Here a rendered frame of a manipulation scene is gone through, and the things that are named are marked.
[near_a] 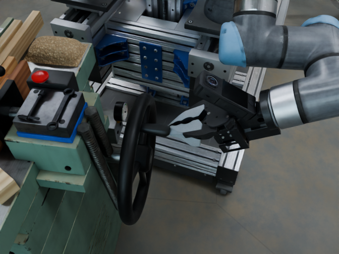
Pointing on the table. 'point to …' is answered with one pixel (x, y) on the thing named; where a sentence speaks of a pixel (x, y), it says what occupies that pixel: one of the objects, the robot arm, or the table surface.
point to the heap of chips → (56, 51)
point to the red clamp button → (40, 76)
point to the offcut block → (7, 186)
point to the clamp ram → (8, 106)
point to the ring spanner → (60, 110)
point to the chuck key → (34, 107)
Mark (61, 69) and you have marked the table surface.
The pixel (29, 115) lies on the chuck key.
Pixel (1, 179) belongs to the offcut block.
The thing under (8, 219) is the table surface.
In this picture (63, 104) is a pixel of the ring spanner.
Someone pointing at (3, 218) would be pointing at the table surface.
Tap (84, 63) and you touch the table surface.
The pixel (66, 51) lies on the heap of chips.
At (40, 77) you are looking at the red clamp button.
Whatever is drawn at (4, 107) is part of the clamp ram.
